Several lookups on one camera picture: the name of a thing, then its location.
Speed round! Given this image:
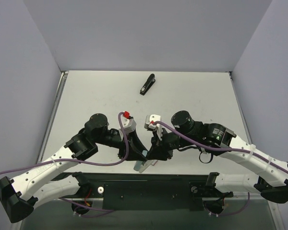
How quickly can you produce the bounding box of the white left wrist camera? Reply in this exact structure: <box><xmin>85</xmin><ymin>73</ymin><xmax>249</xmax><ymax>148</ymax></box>
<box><xmin>118</xmin><ymin>111</ymin><xmax>136</xmax><ymax>136</ymax></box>

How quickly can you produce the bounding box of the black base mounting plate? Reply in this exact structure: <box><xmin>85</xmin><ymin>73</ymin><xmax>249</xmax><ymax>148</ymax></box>
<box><xmin>33</xmin><ymin>171</ymin><xmax>264</xmax><ymax>213</ymax></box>

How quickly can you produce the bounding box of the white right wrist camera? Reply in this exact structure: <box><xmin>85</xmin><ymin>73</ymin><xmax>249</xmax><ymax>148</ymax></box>
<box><xmin>144</xmin><ymin>114</ymin><xmax>163</xmax><ymax>140</ymax></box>

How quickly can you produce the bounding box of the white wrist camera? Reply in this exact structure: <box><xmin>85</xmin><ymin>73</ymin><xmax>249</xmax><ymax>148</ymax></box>
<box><xmin>118</xmin><ymin>111</ymin><xmax>136</xmax><ymax>136</ymax></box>
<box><xmin>144</xmin><ymin>114</ymin><xmax>163</xmax><ymax>140</ymax></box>

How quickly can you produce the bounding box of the black looped cable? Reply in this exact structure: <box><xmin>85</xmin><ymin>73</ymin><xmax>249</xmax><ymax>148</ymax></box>
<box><xmin>177</xmin><ymin>146</ymin><xmax>214</xmax><ymax>165</ymax></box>

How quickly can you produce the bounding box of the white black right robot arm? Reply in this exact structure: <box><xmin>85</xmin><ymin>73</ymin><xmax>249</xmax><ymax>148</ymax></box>
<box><xmin>144</xmin><ymin>110</ymin><xmax>288</xmax><ymax>204</ymax></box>

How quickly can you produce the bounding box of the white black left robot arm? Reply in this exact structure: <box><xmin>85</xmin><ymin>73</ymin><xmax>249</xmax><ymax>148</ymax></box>
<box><xmin>0</xmin><ymin>112</ymin><xmax>147</xmax><ymax>223</ymax></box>

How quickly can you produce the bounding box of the black stapler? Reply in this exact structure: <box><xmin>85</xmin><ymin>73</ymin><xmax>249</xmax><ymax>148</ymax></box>
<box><xmin>140</xmin><ymin>73</ymin><xmax>156</xmax><ymax>95</ymax></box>

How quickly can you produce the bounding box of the light blue white stapler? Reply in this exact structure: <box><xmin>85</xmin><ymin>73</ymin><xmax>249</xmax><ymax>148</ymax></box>
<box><xmin>133</xmin><ymin>150</ymin><xmax>157</xmax><ymax>173</ymax></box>

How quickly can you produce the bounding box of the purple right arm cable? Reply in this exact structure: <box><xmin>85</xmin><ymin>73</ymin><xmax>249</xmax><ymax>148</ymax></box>
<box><xmin>151</xmin><ymin>121</ymin><xmax>288</xmax><ymax>218</ymax></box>

